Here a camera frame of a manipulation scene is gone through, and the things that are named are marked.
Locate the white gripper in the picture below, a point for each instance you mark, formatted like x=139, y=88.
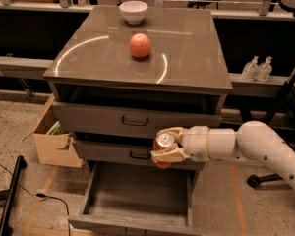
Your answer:
x=196, y=142

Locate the red coke can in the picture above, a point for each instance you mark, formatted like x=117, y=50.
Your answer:
x=161, y=142

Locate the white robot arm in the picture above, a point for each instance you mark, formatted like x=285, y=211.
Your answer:
x=254, y=141

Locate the grey top drawer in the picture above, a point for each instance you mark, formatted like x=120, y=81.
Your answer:
x=125, y=122

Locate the grey middle drawer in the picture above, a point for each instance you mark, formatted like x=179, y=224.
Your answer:
x=116, y=153

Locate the grey drawer cabinet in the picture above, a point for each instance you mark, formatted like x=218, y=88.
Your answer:
x=185, y=71

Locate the grey open bottom drawer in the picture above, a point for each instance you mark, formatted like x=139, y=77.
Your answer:
x=132, y=200

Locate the left clear sanitizer bottle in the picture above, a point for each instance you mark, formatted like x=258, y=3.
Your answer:
x=250, y=69

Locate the red apple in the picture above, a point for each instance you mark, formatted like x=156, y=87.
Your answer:
x=140, y=45

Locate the black office chair base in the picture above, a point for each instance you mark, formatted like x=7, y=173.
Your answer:
x=255, y=181

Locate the cardboard box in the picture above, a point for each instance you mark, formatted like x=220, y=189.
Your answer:
x=53, y=146

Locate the white bowl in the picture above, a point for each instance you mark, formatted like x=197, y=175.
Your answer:
x=133, y=12

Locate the black floor stand leg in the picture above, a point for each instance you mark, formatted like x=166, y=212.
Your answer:
x=8, y=197

